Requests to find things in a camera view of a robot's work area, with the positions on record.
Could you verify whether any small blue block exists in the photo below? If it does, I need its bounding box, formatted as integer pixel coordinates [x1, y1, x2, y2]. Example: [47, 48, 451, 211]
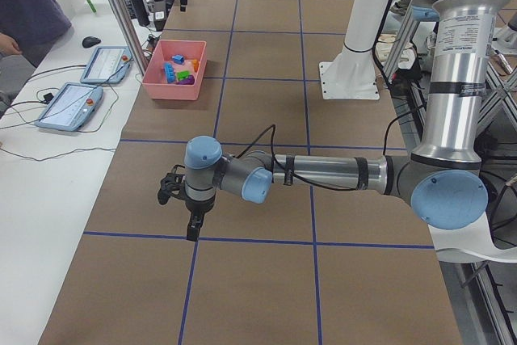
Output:
[171, 54, 185, 65]

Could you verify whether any long blue stud block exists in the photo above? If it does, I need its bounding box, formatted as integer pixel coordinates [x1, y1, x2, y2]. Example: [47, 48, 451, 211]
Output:
[163, 61, 176, 83]

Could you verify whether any purple block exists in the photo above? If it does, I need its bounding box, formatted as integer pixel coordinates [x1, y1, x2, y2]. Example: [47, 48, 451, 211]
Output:
[177, 75, 195, 85]

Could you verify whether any green block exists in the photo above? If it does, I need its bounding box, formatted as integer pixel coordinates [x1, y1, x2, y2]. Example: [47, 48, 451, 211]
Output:
[176, 70, 191, 81]

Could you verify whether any pink plastic box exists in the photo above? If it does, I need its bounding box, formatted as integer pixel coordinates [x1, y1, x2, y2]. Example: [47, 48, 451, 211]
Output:
[142, 40, 207, 100]

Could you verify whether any bystander hand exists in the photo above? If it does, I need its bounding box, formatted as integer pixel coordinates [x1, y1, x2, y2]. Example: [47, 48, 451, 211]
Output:
[0, 33, 22, 56]

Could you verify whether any upper teach pendant tablet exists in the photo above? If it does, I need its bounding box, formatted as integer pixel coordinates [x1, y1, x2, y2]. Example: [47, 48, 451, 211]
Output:
[80, 46, 133, 85]

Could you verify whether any teach pendant tablet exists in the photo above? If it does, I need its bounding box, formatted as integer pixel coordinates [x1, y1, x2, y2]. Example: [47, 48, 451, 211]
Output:
[35, 82, 103, 132]
[80, 46, 133, 85]

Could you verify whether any black computer mouse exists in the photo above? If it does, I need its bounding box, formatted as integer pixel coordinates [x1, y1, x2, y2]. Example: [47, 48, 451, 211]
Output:
[82, 36, 101, 48]

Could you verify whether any lower teach pendant tablet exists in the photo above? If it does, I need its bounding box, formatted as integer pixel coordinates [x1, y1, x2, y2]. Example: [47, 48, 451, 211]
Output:
[35, 82, 103, 132]

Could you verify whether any aluminium frame post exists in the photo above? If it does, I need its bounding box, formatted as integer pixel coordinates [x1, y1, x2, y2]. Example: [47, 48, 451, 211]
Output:
[108, 0, 149, 75]

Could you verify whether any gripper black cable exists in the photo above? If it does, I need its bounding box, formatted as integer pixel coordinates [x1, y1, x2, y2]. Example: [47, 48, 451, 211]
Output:
[236, 108, 429, 191]

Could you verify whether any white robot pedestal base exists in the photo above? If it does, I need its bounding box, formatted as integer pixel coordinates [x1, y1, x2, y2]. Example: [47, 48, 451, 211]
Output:
[319, 0, 388, 100]

